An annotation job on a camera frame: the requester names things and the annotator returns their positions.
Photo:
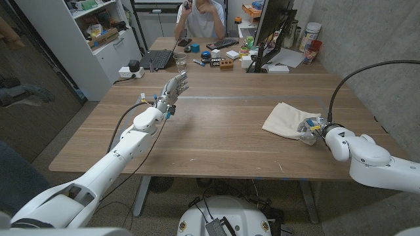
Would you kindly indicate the black monitor stand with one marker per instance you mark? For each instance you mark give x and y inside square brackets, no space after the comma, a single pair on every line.
[259,62]

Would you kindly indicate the blue cube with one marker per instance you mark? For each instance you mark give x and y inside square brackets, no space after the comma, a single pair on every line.
[195,48]

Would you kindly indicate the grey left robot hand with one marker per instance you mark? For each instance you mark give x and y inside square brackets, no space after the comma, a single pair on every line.
[170,93]

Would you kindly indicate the grey finned box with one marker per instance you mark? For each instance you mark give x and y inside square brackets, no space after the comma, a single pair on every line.
[216,228]

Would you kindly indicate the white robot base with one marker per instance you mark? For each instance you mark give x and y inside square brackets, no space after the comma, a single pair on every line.
[236,213]

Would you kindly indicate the white paper sheet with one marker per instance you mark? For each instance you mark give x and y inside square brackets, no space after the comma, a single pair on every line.
[288,57]

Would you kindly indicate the black power adapter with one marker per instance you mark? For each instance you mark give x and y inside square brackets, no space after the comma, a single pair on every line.
[134,65]

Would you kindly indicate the orange crate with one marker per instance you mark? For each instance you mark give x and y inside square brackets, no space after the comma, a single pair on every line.
[251,10]

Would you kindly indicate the flat white square box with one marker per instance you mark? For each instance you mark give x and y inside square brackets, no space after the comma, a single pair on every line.
[232,54]

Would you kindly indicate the beige cloth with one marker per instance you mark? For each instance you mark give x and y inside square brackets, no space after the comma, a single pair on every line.
[285,119]

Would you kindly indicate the yellow labelled container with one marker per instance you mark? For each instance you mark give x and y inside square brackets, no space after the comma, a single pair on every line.
[310,34]

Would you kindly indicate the grey table leg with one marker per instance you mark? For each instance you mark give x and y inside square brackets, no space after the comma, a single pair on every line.
[141,196]
[309,201]

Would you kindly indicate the blue marker pen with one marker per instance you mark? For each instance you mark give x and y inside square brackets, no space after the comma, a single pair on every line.
[199,62]

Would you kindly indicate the standing person's blue jeans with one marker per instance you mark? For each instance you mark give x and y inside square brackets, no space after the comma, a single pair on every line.
[16,180]

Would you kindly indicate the cardboard box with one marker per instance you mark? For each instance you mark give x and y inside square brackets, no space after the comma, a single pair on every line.
[103,38]

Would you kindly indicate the round black floor fan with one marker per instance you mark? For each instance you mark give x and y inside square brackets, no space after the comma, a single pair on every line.
[161,183]

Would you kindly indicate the clear drinking glass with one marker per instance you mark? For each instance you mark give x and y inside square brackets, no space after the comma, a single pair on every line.
[180,62]

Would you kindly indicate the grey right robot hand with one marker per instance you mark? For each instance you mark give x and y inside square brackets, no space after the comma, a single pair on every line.
[310,131]

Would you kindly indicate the blue and black round device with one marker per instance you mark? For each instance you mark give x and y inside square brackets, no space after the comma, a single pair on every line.
[205,55]

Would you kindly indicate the black smartphone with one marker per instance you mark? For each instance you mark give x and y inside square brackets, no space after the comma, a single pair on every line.
[184,42]

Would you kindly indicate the black keyboard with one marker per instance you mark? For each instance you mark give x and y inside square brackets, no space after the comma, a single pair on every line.
[222,43]

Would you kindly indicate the white shelf cabinet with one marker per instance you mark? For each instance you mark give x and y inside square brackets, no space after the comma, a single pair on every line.
[85,62]

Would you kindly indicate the black laptop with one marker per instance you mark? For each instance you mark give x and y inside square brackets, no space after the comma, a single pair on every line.
[157,59]

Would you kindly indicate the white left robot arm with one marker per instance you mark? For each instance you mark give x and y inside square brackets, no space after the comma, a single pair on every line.
[108,170]

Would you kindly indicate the black computer monitor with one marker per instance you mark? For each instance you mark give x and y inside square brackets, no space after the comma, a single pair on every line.
[272,16]

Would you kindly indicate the small white cube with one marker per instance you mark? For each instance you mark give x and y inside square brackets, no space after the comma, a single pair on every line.
[215,53]

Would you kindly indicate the red cup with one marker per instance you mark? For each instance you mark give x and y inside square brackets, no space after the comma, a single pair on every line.
[311,52]

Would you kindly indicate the white power strip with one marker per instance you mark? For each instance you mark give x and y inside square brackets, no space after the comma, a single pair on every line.
[124,72]

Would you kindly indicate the black box with white letters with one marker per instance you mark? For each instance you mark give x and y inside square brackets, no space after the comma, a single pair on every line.
[216,62]

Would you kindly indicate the seated person in white t-shirt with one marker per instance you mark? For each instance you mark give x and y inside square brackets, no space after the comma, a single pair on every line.
[201,19]

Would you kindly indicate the brown block with holes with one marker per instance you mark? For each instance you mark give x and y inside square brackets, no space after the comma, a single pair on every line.
[226,64]

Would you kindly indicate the white rectangular box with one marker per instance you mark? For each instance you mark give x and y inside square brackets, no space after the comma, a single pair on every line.
[246,62]

